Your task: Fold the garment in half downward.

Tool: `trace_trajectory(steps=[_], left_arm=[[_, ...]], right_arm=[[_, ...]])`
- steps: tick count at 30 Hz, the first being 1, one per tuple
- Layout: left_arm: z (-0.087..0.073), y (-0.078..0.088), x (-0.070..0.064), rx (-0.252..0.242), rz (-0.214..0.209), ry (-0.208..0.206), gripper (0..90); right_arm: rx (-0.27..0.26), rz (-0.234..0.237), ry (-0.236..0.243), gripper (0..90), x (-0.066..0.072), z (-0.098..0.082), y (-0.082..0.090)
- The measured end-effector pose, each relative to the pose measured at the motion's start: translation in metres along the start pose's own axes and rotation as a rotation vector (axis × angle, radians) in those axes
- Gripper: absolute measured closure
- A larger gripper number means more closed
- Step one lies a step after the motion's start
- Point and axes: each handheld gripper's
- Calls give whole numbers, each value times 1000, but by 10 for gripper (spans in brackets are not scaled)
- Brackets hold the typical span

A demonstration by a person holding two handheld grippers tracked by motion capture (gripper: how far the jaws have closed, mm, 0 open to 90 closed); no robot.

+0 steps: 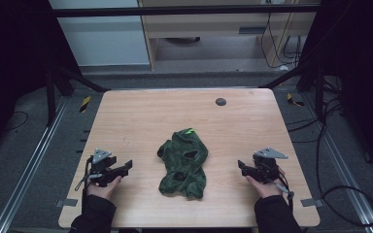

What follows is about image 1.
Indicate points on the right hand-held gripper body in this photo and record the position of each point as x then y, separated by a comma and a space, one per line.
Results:
266, 166

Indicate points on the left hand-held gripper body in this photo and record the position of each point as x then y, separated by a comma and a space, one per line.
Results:
103, 165

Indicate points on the green fleece garment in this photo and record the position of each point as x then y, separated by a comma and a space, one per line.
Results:
184, 163

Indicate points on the person's right hand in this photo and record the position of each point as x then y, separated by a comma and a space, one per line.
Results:
265, 187

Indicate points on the person's left hand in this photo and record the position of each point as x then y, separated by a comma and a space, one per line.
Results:
104, 188

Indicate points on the grey tape strip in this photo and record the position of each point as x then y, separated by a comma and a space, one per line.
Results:
311, 202
66, 202

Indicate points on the yellow black striped tape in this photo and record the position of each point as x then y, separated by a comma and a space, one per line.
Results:
293, 100
84, 104

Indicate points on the black metal stand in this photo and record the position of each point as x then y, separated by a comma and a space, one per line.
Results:
61, 84
307, 84

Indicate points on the white cabinet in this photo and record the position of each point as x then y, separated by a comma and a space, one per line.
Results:
100, 35

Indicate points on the wooden desk cabinet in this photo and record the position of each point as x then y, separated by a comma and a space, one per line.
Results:
220, 29

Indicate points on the aluminium floor rail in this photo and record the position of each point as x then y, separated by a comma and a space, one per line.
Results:
340, 165
29, 168

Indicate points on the black metal frame bar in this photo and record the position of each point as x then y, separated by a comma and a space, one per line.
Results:
181, 11

